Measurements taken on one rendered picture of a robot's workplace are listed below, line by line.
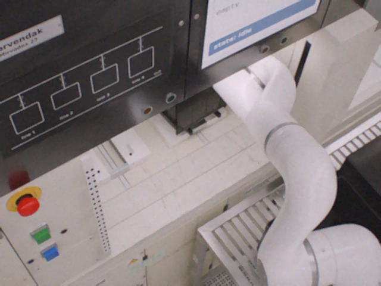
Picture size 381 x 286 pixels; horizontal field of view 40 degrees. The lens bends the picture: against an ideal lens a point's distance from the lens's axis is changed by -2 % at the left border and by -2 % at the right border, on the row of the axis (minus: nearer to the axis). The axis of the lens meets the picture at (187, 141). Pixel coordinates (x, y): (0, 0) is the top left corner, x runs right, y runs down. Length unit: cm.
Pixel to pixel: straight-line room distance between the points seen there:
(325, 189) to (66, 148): 44
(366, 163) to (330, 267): 75
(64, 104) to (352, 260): 55
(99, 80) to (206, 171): 78
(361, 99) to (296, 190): 91
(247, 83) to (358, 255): 47
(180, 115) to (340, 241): 62
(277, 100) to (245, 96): 11
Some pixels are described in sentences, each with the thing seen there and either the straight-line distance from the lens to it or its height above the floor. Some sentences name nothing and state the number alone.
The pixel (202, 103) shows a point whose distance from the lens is 143.
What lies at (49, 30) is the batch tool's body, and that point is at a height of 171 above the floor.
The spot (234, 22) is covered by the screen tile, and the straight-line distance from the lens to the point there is 91.
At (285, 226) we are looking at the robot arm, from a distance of 92.
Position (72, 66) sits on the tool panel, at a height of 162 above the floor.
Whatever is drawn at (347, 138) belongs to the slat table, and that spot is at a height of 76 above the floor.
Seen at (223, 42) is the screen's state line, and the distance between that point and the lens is 93.
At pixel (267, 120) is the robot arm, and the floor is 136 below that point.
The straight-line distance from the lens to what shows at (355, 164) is 164.
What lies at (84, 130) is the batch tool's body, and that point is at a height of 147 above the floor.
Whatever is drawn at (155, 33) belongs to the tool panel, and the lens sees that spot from 80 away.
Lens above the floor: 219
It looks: 57 degrees down
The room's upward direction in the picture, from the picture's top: 5 degrees clockwise
